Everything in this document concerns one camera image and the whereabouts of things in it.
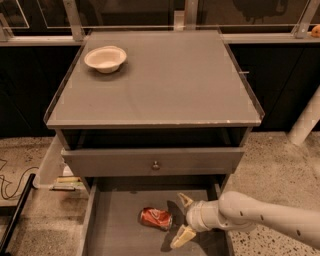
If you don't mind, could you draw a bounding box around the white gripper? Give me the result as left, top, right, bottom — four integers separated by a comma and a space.
170, 193, 221, 249

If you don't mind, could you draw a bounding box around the crushed red coke can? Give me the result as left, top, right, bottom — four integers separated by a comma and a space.
139, 207, 173, 231

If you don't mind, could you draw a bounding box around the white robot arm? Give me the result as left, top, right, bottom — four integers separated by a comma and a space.
171, 189, 320, 250

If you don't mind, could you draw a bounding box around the round metal drawer knob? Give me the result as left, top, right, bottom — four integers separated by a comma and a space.
152, 161, 160, 171

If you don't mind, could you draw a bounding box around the open grey middle drawer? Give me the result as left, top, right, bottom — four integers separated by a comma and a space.
76, 176, 234, 256

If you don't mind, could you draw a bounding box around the grey top drawer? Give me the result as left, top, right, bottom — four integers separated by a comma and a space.
61, 148, 244, 177

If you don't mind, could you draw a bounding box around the grey drawer cabinet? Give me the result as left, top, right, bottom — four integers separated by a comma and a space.
45, 30, 264, 199

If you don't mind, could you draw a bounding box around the clear plastic bin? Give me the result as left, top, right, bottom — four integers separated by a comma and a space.
33, 137, 85, 191

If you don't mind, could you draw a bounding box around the white paper bowl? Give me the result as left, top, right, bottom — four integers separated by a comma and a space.
84, 46, 127, 74

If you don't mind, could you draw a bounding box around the black bar on floor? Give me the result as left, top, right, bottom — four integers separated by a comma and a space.
0, 174, 36, 256

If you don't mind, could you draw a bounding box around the orange fruit on ledge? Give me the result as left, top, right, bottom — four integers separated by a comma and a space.
311, 25, 320, 38

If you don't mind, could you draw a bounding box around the metal window rail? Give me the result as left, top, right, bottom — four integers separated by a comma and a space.
0, 0, 320, 46

